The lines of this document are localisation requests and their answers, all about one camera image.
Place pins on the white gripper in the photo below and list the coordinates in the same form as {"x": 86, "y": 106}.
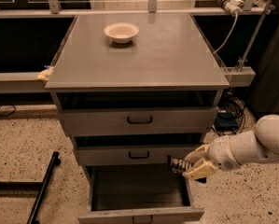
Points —
{"x": 222, "y": 154}

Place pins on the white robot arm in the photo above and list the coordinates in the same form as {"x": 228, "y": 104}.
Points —
{"x": 260, "y": 145}

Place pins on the bottom grey drawer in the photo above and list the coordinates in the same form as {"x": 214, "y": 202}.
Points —
{"x": 139, "y": 194}

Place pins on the grey drawer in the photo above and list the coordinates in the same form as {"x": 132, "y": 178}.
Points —
{"x": 139, "y": 194}
{"x": 125, "y": 155}
{"x": 129, "y": 121}

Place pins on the middle grey drawer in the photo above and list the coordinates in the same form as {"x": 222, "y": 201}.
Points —
{"x": 125, "y": 155}

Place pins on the grey drawer cabinet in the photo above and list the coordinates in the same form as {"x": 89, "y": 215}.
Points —
{"x": 168, "y": 64}

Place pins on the top grey drawer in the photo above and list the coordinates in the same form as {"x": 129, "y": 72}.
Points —
{"x": 129, "y": 121}

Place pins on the white bowl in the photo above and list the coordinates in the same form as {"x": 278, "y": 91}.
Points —
{"x": 121, "y": 32}

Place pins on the white power strip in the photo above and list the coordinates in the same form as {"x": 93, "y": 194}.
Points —
{"x": 231, "y": 6}

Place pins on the yellow tape wad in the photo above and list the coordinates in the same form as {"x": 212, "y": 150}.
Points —
{"x": 45, "y": 74}

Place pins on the black floor stand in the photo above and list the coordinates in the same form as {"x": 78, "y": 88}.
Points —
{"x": 35, "y": 189}

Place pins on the grey metal rail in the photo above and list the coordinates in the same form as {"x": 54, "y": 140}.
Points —
{"x": 26, "y": 82}

